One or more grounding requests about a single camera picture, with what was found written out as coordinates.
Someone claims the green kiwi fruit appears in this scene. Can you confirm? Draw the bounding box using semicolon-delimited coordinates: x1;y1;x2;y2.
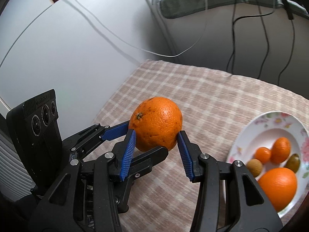
284;154;301;173

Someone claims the white cable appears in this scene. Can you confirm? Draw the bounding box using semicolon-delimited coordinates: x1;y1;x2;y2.
0;0;209;68

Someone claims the green windowsill cloth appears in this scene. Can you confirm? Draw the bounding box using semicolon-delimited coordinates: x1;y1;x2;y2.
159;0;309;20

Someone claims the large orange on plate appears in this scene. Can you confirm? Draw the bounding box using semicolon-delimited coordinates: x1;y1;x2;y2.
258;168;297;212

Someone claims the small brown kiwi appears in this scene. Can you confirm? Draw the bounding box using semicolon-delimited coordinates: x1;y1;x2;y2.
246;159;263;177

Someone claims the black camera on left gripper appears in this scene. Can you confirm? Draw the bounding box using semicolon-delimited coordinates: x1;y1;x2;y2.
6;89;68;195

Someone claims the floral white plate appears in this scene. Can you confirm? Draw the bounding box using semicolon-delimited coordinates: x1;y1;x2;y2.
226;111;308;218

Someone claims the large rough orange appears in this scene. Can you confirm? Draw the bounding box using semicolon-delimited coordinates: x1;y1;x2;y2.
128;97;183;152

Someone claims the black cable middle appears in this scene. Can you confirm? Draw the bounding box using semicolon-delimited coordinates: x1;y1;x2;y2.
256;3;270;80

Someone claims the small mandarin orange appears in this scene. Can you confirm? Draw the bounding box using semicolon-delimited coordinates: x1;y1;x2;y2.
254;147;271;164

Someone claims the black looped cable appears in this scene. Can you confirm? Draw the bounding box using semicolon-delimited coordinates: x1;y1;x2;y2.
276;19;296;87

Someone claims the checked beige tablecloth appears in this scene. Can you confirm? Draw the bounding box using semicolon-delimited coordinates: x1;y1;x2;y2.
93;61;308;231

